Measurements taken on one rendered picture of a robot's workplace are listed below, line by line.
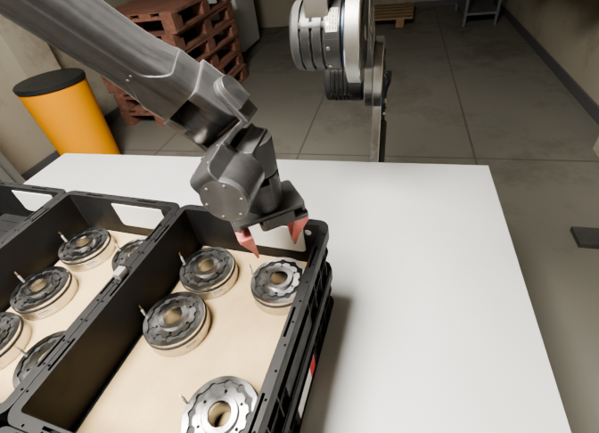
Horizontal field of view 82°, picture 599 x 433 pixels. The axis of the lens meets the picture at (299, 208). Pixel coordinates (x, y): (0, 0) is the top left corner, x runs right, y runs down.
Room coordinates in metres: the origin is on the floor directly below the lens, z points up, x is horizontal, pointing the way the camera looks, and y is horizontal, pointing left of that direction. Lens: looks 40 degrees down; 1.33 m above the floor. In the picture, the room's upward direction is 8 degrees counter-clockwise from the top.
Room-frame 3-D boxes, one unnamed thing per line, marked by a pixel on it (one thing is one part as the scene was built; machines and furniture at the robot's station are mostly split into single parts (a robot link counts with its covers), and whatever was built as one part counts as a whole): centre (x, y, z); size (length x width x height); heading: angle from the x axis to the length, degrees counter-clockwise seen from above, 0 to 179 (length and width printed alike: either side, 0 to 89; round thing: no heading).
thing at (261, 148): (0.39, 0.05, 1.11); 0.07 x 0.06 x 0.07; 162
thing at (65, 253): (0.56, 0.46, 0.86); 0.10 x 0.10 x 0.01
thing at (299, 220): (0.40, 0.03, 0.98); 0.07 x 0.07 x 0.09; 17
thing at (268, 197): (0.39, 0.05, 1.05); 0.10 x 0.07 x 0.07; 107
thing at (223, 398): (0.18, 0.14, 0.86); 0.05 x 0.05 x 0.01
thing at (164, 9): (3.69, 0.97, 0.46); 1.29 x 0.88 x 0.91; 161
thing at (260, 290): (0.38, 0.05, 0.86); 0.10 x 0.10 x 0.01
